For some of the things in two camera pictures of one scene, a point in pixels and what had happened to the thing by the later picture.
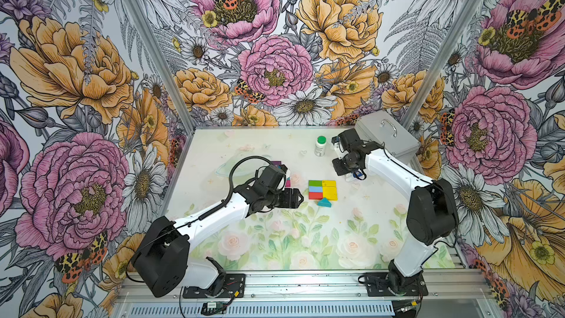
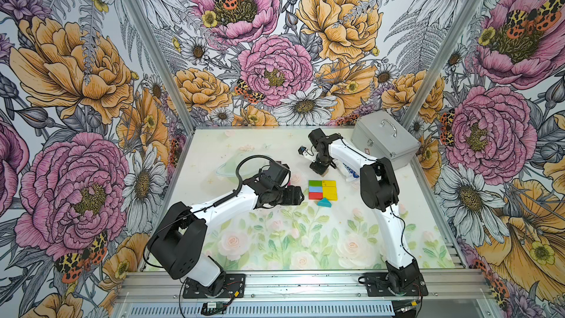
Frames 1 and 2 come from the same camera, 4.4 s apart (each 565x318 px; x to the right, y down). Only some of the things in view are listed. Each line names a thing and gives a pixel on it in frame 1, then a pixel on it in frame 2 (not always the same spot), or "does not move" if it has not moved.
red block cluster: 315,195 does not move
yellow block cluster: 329,190 does not move
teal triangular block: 324,202 does not move
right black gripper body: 344,166 -> 319,166
